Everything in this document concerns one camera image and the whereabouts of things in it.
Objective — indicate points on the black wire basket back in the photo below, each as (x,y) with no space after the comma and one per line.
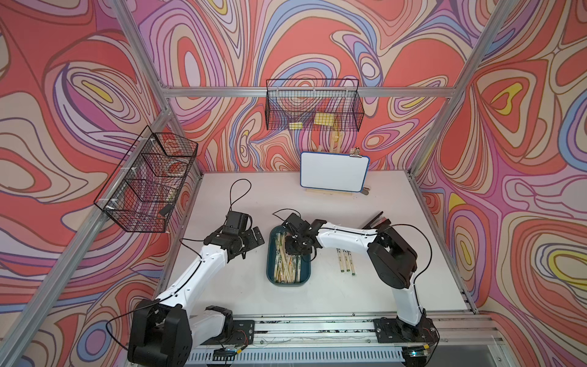
(317,104)

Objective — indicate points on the small white whiteboard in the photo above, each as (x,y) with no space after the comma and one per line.
(334,172)

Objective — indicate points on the green panda chopsticks pair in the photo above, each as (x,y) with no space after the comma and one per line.
(341,260)

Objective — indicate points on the aluminium frame post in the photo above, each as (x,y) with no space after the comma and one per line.
(166,117)

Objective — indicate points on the black stapler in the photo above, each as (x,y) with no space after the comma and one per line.
(378,220)

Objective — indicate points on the black wire basket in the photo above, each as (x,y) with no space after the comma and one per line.
(141,196)
(317,104)

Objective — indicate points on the black wire basket left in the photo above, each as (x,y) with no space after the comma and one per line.
(141,196)

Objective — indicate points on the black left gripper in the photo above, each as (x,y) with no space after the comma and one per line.
(251,241)

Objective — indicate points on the wooden whiteboard stand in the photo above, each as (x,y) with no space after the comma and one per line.
(337,142)

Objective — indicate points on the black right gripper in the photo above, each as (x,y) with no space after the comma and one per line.
(288,239)

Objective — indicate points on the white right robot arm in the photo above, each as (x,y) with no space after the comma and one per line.
(394,261)

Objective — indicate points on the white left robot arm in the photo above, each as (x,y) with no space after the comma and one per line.
(164,331)

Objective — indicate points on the teal plastic storage box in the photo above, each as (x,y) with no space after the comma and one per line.
(283,269)

